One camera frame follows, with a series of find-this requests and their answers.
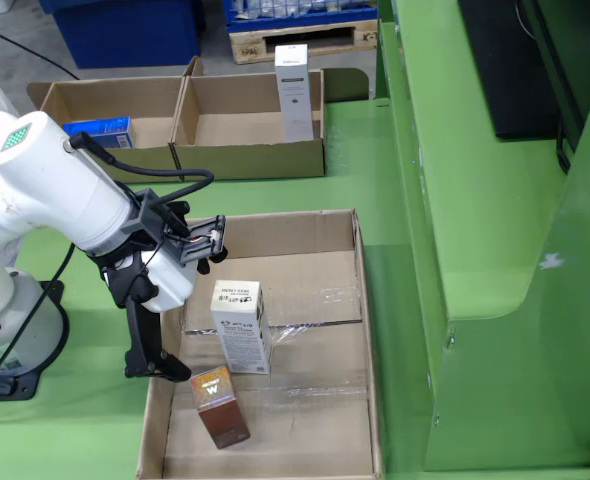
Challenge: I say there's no open cardboard box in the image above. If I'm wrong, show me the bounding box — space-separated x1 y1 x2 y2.
26 75 186 184
167 55 327 182

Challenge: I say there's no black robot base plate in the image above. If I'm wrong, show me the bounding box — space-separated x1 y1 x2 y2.
0 279 71 402

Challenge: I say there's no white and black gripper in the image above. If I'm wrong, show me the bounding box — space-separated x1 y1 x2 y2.
87 238 200 384

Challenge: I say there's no blue wire mesh crate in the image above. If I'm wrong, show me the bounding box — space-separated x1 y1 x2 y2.
222 0 379 32

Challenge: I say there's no shallow cardboard tray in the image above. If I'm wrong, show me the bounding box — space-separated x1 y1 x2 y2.
135 208 384 480

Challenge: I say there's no cow print hand cream box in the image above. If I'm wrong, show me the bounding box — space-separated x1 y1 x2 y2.
209 279 273 375

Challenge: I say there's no tall white and grey box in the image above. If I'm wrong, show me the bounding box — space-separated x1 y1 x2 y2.
273 43 315 143

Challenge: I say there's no black panel cable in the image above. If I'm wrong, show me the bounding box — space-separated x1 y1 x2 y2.
556 117 575 175

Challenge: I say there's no green metal cabinet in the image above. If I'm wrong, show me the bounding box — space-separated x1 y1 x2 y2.
374 0 590 474

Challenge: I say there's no thin black floor cable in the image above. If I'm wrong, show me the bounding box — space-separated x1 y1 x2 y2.
0 25 81 82

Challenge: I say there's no wooden pallet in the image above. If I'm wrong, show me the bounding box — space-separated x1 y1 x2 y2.
228 17 379 65

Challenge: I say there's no thick black camera cable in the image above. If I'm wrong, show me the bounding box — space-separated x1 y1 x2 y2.
69 132 215 204

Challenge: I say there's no dark green rounded panel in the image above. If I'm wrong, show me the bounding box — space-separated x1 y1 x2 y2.
323 67 371 103

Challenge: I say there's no dark flat panel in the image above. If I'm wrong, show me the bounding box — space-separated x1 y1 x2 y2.
458 0 562 140

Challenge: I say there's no blue plastic bin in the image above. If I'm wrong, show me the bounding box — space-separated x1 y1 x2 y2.
39 0 202 70

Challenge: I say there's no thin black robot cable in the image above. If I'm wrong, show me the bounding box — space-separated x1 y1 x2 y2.
0 242 76 399

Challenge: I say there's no brown box with W print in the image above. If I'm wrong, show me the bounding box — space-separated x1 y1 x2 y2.
189 366 252 450

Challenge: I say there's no blue product box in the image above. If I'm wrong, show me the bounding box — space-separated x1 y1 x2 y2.
62 116 135 150

